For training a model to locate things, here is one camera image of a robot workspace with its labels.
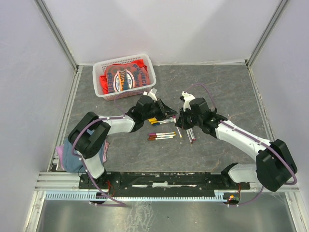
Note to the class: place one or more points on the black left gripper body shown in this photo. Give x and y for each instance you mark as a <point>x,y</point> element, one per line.
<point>155,112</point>

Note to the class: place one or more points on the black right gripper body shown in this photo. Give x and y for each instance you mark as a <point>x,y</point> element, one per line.
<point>188,120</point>

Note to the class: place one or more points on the red cap marker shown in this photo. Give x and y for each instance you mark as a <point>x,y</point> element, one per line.
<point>192,135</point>

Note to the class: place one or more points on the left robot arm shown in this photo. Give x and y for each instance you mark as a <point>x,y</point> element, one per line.
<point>88,137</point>

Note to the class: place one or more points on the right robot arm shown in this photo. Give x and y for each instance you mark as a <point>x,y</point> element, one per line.
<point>273,164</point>

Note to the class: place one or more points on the yellow cap marker top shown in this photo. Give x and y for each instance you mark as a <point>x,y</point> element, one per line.
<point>152,119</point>

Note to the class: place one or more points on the yellow cap marker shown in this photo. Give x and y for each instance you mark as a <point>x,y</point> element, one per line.
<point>152,119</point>

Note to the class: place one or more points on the brown cap marker lower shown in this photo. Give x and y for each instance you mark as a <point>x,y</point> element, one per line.
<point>159,138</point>

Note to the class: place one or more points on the white plastic basket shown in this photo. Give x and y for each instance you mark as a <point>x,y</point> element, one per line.
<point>100,67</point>

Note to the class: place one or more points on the orange printed shirt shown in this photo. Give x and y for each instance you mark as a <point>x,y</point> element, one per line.
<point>120,77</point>

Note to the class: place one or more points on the small circuit board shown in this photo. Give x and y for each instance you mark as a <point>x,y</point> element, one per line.
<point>233,199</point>

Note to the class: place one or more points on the blue and pink cloth pile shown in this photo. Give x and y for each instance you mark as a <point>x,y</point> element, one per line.
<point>71,163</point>

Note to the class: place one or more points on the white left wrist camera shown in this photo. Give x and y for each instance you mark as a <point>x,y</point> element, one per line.
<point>151,94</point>

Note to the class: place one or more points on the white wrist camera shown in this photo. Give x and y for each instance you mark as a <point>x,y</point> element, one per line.
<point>186,98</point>
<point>151,94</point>

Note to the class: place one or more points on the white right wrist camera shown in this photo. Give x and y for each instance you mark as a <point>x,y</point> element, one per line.
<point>186,98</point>

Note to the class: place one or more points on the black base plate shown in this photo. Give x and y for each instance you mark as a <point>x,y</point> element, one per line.
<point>125,180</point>

